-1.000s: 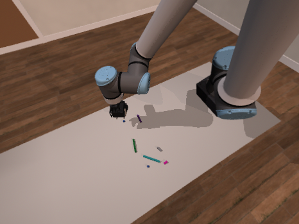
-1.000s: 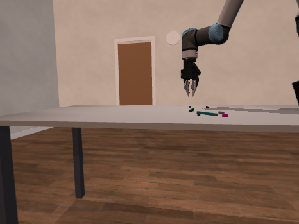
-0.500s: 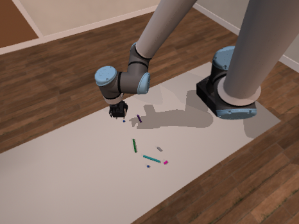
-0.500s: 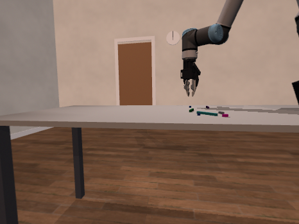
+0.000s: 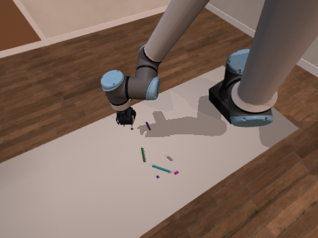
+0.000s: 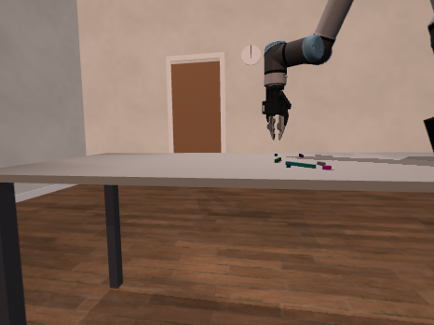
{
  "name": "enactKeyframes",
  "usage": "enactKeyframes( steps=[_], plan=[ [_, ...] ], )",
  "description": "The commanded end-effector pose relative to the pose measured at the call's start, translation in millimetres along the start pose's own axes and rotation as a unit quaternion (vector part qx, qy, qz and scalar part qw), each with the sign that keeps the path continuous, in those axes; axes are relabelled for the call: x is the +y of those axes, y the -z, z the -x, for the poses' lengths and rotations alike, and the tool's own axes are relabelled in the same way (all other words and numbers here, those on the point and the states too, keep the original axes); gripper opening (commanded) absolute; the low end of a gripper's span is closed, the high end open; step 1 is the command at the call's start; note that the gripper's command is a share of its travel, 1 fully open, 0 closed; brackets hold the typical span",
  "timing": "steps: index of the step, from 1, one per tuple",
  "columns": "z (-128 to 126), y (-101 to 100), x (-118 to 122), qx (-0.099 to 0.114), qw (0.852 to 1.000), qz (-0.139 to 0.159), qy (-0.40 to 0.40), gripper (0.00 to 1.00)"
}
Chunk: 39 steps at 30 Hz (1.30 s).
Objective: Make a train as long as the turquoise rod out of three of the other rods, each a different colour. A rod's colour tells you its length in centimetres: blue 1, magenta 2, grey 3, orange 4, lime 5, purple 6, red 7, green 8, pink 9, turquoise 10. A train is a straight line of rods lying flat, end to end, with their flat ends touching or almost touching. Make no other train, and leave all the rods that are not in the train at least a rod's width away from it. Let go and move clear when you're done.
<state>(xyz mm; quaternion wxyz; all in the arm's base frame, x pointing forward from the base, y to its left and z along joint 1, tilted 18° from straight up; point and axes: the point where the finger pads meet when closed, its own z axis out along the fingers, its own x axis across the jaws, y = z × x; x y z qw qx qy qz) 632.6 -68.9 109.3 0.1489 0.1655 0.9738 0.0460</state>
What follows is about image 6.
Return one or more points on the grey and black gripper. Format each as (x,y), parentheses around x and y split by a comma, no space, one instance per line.
(274,107)

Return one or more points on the turquoise rod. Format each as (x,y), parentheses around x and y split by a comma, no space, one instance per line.
(312,166)

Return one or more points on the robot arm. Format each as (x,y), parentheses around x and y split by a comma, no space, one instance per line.
(278,56)

